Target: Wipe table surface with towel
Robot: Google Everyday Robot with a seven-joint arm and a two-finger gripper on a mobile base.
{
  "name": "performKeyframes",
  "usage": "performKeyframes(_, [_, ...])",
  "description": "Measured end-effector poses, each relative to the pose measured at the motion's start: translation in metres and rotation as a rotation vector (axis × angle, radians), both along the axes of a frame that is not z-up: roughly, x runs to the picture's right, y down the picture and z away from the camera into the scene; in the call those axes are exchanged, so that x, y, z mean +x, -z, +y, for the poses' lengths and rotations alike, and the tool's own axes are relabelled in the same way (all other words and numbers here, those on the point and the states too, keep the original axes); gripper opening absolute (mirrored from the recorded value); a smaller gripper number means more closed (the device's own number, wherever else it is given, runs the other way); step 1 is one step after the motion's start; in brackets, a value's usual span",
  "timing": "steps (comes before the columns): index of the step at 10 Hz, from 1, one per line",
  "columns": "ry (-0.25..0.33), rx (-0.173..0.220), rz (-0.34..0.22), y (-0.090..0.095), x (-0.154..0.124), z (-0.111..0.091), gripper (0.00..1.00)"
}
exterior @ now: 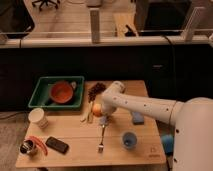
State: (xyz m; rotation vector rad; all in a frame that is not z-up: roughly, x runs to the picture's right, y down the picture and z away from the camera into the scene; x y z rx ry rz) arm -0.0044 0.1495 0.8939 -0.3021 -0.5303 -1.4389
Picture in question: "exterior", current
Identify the red chili pepper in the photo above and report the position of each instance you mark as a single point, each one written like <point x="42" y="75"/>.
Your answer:
<point x="38" y="142"/>

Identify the black monitor left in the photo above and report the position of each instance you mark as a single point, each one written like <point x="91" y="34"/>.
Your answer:
<point x="15" y="20"/>

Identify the orange bowl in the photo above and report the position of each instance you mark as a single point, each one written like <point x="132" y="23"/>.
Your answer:
<point x="61" y="92"/>

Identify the small metal cup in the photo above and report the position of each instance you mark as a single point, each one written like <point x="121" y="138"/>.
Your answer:
<point x="28" y="147"/>

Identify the black monitor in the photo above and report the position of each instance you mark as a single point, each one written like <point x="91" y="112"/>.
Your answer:
<point x="15" y="20"/>
<point x="160" y="17"/>

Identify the white paper cup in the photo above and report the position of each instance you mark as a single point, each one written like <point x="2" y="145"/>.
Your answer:
<point x="37" y="116"/>

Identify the peeled banana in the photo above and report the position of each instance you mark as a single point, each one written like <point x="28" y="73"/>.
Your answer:
<point x="87" y="113"/>

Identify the blue cup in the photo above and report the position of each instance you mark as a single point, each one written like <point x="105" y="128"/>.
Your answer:
<point x="129" y="140"/>

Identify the blue sponge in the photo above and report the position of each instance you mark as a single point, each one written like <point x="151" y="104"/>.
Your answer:
<point x="137" y="118"/>

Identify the small object in bin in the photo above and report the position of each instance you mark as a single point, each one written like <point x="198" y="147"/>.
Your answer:
<point x="73" y="85"/>

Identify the silver fork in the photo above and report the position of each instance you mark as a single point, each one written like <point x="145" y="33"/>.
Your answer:
<point x="101" y="145"/>

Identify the green plastic bin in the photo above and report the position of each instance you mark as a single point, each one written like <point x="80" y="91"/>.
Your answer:
<point x="41" y="98"/>

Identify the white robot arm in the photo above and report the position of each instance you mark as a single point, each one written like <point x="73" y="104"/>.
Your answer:
<point x="193" y="122"/>

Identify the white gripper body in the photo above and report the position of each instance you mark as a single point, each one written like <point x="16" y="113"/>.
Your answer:
<point x="107" y="110"/>

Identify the black monitor right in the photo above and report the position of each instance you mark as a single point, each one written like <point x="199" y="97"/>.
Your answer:
<point x="160" y="17"/>

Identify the orange fruit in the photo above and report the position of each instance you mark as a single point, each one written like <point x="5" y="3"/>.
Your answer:
<point x="96" y="110"/>

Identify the blue object under table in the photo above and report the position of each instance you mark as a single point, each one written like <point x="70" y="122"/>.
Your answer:
<point x="168" y="143"/>

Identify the black office chair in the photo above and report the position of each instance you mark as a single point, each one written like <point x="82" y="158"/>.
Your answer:
<point x="46" y="2"/>

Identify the black phone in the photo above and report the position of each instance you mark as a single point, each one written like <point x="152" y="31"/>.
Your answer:
<point x="57" y="145"/>

